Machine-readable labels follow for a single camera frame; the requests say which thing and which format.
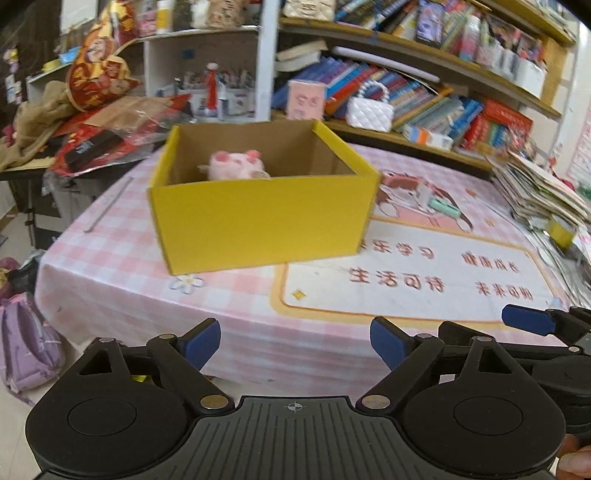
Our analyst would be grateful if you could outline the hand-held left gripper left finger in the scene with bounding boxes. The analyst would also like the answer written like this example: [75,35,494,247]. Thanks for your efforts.
[76,318,230,415]

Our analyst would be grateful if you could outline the red thick books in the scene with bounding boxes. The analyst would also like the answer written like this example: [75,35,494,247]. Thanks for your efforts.
[455,98,534,155]

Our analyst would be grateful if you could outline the stacked lying books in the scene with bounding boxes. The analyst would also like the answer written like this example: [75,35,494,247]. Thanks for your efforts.
[274,39,329,72]

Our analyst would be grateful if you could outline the teal small item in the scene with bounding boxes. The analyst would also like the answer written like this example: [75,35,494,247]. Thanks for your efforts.
[427,198,462,220]

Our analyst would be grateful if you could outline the white pen holder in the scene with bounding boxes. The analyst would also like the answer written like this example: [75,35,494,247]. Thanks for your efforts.
[189,88,222,118]
[224,85,256,117]

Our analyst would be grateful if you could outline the red plastic bag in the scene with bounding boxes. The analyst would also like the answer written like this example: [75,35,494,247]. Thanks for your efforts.
[46,95,185,176]

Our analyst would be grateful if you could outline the beige quilted bag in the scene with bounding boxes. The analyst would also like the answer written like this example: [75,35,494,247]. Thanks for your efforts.
[283,0,337,21]

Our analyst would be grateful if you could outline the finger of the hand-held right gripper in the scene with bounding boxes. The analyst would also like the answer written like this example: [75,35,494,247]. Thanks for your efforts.
[502,304,591,344]
[437,320,474,356]

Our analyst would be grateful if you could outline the dark bag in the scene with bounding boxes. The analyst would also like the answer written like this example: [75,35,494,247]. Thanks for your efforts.
[0,256,44,296]

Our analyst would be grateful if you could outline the black flat box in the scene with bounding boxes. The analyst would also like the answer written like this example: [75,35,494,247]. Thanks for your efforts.
[65,129,125,169]

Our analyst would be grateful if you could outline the person's right hand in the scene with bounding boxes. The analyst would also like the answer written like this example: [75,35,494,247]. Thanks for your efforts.
[556,434,591,480]

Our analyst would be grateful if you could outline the white file boxes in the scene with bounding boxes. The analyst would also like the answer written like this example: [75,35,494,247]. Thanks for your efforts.
[489,41,548,97]

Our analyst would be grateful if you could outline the white rolled sheet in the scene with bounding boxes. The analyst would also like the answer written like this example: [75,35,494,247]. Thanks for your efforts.
[332,45,439,88]

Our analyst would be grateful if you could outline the pink cylinder container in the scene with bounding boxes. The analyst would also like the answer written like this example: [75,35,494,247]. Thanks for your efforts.
[286,79,328,121]

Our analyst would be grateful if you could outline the pink checkered printed tablecloth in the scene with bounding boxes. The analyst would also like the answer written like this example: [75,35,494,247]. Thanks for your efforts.
[34,138,573,402]

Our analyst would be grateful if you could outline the thin metal rod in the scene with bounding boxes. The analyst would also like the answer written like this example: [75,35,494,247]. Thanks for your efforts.
[84,178,134,234]

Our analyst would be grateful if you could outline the row of colourful books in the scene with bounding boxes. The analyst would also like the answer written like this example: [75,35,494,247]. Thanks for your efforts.
[272,58,483,139]

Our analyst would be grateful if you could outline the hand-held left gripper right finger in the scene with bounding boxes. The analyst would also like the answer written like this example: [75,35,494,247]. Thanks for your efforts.
[358,316,515,414]

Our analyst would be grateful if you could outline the wooden bookshelf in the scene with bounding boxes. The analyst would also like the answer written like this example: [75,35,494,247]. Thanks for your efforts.
[272,0,578,171]

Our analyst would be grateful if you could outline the red tassel ornament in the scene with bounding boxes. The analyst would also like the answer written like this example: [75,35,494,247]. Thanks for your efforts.
[205,62,220,112]

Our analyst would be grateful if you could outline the pink paw plush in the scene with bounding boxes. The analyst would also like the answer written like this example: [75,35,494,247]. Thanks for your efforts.
[198,150,271,182]

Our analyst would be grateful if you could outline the purple backpack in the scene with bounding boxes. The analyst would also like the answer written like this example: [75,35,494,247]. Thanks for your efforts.
[0,291,68,393]

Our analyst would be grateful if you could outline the stack of paper booklets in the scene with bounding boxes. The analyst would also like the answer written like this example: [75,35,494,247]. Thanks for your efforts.
[492,152,591,296]

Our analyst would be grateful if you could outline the orange and white carton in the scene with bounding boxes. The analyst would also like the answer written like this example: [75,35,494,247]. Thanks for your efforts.
[403,124,454,151]

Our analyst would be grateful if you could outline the row of colourful magazines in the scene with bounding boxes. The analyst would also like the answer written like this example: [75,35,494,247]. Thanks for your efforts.
[335,0,546,70]

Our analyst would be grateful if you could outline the yellow cardboard box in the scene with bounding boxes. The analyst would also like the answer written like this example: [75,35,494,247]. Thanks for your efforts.
[147,119,382,276]

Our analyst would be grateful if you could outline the brown cloth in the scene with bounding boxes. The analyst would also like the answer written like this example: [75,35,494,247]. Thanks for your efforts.
[0,80,77,171]

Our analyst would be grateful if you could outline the white shelf unit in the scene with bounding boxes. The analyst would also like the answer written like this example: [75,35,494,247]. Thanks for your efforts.
[143,0,280,123]

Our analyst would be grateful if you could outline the white quilted pearl handbag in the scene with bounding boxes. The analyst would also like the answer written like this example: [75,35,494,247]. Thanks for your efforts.
[346,79,395,132]

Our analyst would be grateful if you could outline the wall chart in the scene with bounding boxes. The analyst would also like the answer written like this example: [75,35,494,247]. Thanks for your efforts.
[573,115,591,190]

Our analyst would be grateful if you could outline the beige plush toy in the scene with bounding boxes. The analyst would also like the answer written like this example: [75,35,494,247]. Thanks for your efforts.
[205,0,259,28]

